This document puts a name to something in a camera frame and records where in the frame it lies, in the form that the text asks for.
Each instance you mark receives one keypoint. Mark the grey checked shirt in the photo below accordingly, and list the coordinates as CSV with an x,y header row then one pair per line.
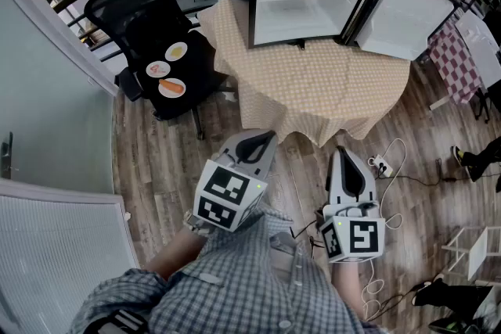
x,y
235,285

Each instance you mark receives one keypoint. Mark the pink raw bacon slices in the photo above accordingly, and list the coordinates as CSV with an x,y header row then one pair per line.
x,y
157,69

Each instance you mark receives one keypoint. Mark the white table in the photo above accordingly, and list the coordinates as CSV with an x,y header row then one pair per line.
x,y
481,47

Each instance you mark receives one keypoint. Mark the small white plate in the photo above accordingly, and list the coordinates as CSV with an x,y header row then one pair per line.
x,y
172,94
170,54
150,72

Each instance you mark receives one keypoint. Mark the white ribbed cabinet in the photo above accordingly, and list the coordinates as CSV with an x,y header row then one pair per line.
x,y
58,258

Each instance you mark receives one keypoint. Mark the person's right forearm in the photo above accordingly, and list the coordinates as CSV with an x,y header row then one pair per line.
x,y
348,285

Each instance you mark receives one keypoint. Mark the pale yellow food pile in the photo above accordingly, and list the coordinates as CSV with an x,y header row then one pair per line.
x,y
177,50

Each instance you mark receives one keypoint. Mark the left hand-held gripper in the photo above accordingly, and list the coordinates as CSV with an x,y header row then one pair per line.
x,y
223,187

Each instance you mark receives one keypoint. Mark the red checked cloth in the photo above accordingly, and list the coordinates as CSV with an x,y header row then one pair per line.
x,y
454,62

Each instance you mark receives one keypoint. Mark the black belt pack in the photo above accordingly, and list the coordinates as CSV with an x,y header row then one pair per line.
x,y
117,322

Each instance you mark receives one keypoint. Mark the white frame rack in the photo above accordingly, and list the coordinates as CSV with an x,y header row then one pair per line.
x,y
477,250

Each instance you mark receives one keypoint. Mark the black mesh office chair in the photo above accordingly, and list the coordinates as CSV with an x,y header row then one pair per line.
x,y
129,4

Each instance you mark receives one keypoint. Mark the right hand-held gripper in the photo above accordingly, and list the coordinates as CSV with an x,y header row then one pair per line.
x,y
360,238

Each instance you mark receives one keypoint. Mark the white power strip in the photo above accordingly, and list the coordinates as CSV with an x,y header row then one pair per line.
x,y
380,165

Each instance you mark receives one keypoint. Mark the person's left forearm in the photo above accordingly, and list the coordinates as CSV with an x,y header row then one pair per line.
x,y
176,254

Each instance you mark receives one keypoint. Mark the grey green door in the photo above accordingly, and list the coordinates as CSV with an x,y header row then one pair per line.
x,y
47,109

